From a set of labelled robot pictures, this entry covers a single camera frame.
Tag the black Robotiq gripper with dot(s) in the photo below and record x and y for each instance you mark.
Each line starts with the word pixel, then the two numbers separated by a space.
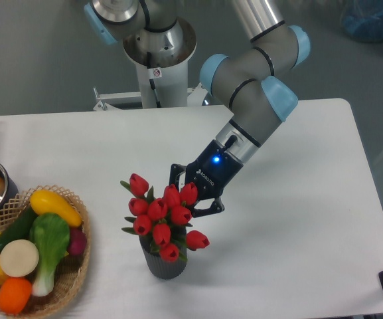
pixel 213 169

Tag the red tulip bouquet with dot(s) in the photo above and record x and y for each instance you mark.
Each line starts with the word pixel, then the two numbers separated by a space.
pixel 162 222

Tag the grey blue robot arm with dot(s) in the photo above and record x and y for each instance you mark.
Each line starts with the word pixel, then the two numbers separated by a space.
pixel 248 85

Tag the dark grey ribbed vase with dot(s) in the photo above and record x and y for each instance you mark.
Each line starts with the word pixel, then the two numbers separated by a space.
pixel 161 269

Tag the purple toy radish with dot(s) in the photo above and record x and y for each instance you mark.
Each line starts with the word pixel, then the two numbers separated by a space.
pixel 78 242

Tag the green toy bok choy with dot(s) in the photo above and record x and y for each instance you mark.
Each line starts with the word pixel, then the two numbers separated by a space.
pixel 51 235

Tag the yellow toy squash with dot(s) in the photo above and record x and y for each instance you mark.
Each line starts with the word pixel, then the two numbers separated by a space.
pixel 45 201

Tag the woven wicker basket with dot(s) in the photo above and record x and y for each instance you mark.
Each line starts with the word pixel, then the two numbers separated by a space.
pixel 70 272

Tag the green toy cucumber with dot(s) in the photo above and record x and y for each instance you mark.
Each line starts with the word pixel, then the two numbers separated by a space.
pixel 19 228

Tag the white round toy slice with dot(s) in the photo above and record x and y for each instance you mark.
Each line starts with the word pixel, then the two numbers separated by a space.
pixel 19 258

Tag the orange toy fruit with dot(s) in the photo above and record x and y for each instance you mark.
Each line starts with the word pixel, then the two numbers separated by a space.
pixel 14 295

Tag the blue plastic bag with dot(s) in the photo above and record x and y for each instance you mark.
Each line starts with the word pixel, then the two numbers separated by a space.
pixel 363 21

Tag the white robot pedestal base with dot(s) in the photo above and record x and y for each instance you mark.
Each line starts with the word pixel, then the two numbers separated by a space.
pixel 161 63

